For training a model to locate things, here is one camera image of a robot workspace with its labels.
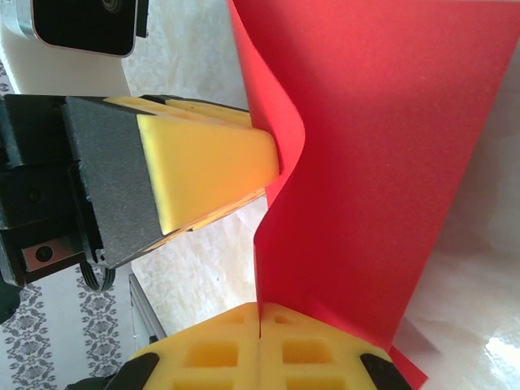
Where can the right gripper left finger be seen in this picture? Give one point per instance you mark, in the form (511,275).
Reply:
(211,357)

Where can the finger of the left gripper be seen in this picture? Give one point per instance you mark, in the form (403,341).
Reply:
(203,170)
(195,101)

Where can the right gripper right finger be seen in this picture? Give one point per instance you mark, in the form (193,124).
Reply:
(317,361)

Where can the red cloth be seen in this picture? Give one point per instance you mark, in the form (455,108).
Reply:
(386,162)

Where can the aluminium table side rail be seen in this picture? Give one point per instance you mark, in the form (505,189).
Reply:
(144,308)

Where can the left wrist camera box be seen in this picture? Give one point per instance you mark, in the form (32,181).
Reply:
(81,24)

